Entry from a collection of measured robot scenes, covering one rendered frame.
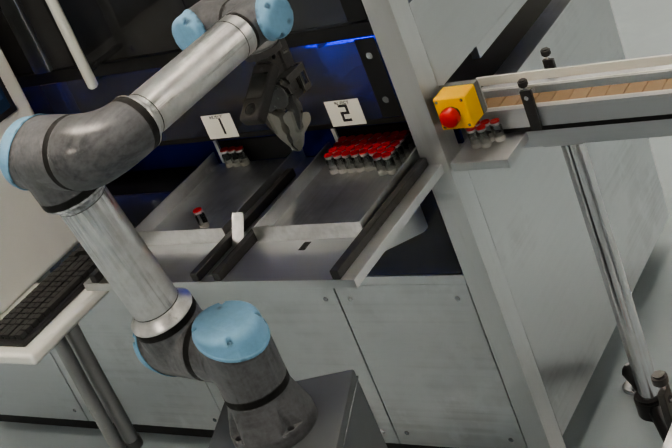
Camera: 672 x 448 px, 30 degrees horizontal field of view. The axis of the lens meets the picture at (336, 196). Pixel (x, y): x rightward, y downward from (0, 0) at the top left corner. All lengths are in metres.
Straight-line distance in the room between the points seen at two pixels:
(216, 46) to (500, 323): 1.07
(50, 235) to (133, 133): 1.25
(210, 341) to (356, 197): 0.66
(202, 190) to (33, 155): 1.03
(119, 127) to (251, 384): 0.48
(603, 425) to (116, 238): 1.54
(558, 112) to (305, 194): 0.56
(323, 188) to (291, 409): 0.70
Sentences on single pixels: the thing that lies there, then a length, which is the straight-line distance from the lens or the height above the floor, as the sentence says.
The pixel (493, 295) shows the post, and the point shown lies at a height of 0.55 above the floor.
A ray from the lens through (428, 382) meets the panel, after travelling 2.97.
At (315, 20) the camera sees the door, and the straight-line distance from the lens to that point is 2.52.
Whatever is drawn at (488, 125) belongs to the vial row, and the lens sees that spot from 2.55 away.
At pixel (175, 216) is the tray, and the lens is 2.81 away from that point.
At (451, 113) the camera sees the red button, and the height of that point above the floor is 1.01.
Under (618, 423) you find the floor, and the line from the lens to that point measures 3.14.
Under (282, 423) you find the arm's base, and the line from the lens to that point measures 2.07.
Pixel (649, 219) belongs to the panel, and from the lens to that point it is 3.55.
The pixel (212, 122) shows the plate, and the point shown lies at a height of 1.03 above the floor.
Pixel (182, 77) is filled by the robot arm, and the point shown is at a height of 1.40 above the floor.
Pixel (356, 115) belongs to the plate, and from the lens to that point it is 2.58.
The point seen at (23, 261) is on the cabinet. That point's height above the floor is 0.87.
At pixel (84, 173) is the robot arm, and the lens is 1.84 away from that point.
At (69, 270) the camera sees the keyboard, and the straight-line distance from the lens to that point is 2.94.
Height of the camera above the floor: 1.97
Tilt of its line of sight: 25 degrees down
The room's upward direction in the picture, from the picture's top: 22 degrees counter-clockwise
